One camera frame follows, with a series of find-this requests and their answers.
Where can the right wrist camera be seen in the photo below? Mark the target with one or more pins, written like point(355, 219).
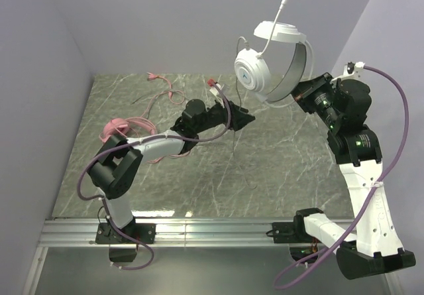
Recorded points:
point(353, 69)

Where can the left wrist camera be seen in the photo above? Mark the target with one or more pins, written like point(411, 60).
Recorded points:
point(218, 90)

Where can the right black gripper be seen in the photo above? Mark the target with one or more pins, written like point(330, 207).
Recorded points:
point(305, 93)

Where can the white headset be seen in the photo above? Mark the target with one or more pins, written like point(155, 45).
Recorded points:
point(271, 71)

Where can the pink headset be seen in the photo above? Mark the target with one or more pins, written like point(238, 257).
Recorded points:
point(120, 126)

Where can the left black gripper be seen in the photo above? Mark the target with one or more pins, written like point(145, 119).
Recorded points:
point(228, 117)

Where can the aluminium rail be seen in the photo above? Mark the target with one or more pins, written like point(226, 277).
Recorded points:
point(323, 78)
point(170, 232)

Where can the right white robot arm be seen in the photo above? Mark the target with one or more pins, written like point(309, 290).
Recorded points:
point(375, 247)

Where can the right side aluminium rail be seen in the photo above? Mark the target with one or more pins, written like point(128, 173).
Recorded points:
point(323, 78)

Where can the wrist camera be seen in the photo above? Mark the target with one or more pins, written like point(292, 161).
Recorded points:
point(218, 90)
point(353, 69)

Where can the front aluminium rail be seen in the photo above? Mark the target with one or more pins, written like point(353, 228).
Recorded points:
point(170, 232)

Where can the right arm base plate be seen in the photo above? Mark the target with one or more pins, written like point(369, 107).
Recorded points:
point(286, 233)

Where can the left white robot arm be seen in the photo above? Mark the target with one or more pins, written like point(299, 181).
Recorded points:
point(114, 168)

